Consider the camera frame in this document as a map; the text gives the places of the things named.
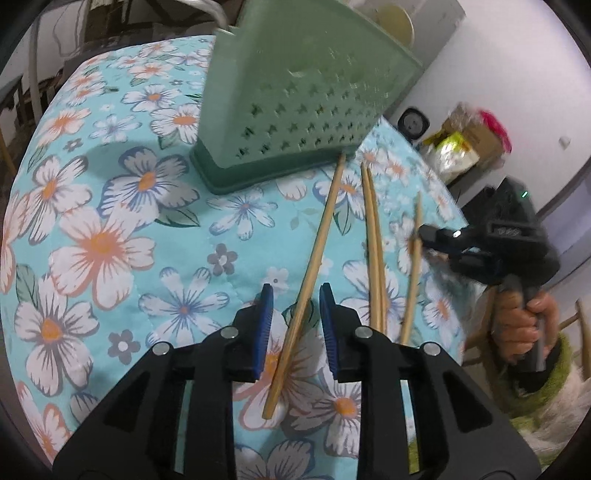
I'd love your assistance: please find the yellow green package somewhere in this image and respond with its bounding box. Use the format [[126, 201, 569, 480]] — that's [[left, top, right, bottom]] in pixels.
[[422, 131, 482, 182]]

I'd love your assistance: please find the pink plastic bag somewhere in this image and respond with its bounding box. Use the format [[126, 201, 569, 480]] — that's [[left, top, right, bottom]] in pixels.
[[477, 108, 513, 154]]

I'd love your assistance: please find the person's right forearm green sleeve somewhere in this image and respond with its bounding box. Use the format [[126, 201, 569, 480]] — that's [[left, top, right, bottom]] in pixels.
[[505, 332, 591, 468]]

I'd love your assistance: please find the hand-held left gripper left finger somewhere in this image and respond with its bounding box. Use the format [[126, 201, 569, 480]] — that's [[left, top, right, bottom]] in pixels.
[[53, 283, 274, 480]]

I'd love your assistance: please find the floral blue blanket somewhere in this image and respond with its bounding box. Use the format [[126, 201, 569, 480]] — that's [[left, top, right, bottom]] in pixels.
[[0, 34, 468, 480]]

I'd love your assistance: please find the wooden chopstick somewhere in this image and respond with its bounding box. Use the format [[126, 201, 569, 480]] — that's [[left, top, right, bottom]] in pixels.
[[366, 167, 389, 334], [262, 154, 347, 420], [361, 162, 383, 329], [399, 191, 424, 345]]

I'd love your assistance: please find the cardboard box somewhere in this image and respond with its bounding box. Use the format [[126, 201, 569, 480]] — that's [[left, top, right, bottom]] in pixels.
[[442, 103, 507, 172]]

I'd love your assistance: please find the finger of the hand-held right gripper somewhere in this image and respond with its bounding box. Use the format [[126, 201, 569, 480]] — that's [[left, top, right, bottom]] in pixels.
[[449, 248, 505, 282], [418, 224, 482, 254]]

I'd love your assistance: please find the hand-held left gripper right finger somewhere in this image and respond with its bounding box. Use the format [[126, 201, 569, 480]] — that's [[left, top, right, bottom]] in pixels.
[[320, 282, 542, 480]]

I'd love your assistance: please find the person's right hand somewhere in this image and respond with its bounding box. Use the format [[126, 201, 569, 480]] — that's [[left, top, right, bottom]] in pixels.
[[496, 292, 561, 366]]

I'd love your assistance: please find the black rice cooker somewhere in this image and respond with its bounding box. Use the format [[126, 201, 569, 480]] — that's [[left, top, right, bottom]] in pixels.
[[397, 106, 431, 138]]

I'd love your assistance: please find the green perforated utensil holder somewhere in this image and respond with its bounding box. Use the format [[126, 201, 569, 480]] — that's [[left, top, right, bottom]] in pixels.
[[189, 0, 426, 195]]

